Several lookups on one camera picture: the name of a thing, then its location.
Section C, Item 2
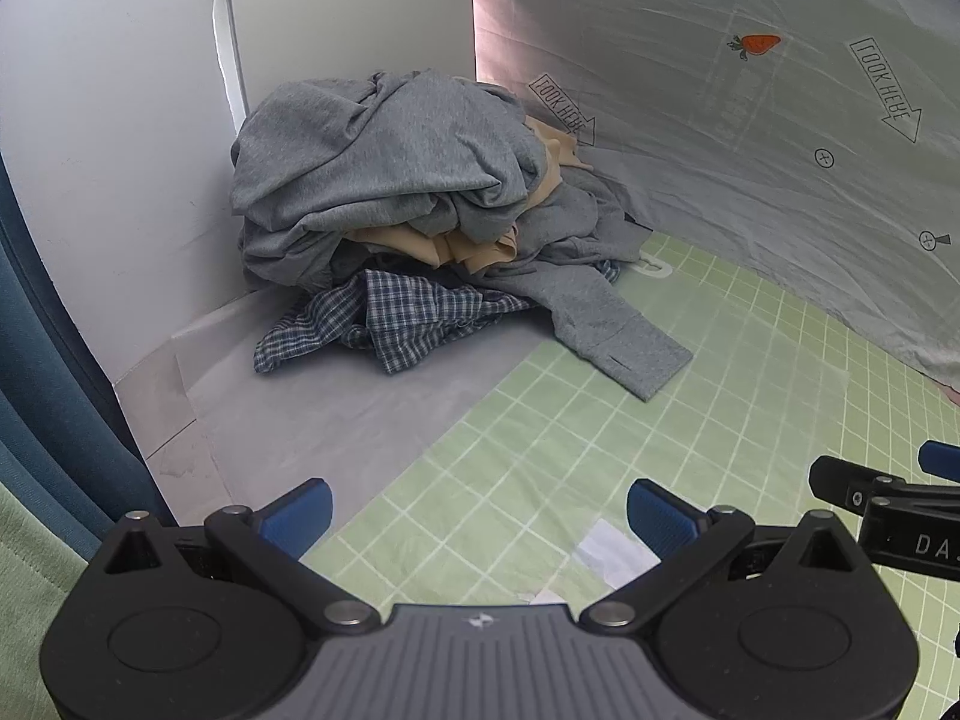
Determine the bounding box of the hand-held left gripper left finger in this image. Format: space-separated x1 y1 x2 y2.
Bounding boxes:
88 477 383 635

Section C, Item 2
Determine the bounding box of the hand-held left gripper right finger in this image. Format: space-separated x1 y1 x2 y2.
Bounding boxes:
577 477 871 631

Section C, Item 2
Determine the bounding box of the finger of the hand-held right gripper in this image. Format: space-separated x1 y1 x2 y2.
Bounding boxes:
808 454 912 517
918 439 960 482

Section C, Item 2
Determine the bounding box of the grey heather shirt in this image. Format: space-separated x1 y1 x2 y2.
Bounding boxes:
229 69 552 290

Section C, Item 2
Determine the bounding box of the white paper label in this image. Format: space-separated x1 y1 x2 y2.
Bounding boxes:
574 517 662 593

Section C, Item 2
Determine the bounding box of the green grid cutting mat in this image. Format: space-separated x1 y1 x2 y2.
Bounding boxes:
300 232 960 720

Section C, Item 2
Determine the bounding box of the grey underlay sheet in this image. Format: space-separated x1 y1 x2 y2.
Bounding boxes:
112 291 557 535

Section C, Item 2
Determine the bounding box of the grey long-sleeve top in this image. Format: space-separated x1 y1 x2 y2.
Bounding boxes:
450 165 695 402

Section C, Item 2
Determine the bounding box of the blue plaid shirt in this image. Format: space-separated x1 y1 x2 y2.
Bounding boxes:
253 259 623 376

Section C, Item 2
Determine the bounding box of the green fleece cloth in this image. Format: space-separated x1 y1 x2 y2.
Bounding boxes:
0 480 100 720

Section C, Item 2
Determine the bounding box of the blue curtain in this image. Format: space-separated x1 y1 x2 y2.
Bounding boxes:
0 150 178 542

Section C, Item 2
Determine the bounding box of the beige garment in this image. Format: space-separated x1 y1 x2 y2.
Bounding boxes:
352 114 593 275

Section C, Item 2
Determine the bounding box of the grey printed sheet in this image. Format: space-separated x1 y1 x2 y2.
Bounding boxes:
469 0 960 400

